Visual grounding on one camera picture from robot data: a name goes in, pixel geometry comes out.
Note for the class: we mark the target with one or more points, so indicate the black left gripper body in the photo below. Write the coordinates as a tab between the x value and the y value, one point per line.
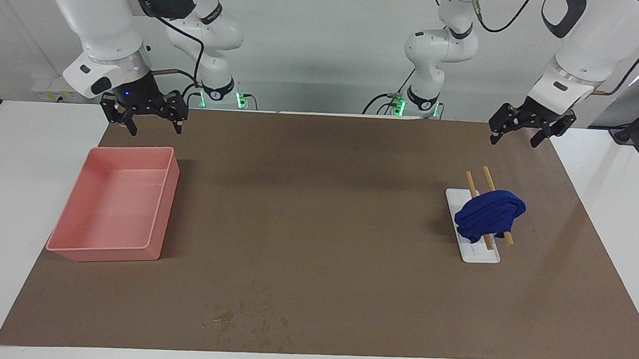
536	115

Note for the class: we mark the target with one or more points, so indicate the blue towel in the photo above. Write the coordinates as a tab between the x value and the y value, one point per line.
487	215

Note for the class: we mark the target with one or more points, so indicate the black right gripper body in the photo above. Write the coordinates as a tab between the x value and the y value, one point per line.
132	93

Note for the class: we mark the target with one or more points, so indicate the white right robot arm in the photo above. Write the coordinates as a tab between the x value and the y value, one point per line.
98	14

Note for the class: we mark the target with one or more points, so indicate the brown table mat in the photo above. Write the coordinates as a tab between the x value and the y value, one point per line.
322	229

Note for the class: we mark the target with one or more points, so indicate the pink plastic bin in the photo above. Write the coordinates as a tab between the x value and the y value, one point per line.
110	212

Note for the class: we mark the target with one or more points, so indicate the white wall socket box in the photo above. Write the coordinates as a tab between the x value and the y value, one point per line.
45	88

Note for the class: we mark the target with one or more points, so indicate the white towel rack base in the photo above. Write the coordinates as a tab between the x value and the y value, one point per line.
477	254

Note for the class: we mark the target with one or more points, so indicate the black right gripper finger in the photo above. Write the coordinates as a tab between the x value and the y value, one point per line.
174	108
116	111

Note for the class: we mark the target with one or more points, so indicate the wooden rack rod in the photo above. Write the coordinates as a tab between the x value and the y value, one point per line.
488	177
470	182

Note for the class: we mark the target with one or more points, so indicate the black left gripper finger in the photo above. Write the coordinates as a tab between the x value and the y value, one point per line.
506	119
558	128

